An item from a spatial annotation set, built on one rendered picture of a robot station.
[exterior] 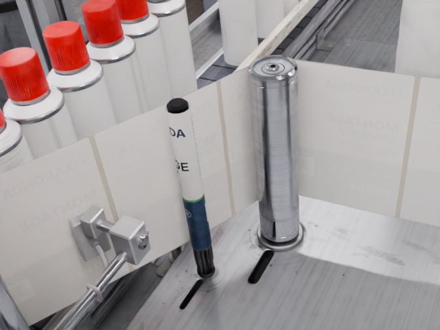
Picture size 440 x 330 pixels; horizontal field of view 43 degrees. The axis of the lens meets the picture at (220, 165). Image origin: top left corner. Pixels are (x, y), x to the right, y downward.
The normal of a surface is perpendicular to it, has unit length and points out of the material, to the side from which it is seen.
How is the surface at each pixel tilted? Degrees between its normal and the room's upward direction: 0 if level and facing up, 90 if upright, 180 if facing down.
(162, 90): 90
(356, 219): 0
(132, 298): 0
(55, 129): 90
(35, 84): 90
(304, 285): 0
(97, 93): 90
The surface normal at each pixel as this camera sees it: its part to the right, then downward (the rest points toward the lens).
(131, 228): -0.10, -0.77
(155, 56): 0.68, 0.41
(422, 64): -0.64, 0.50
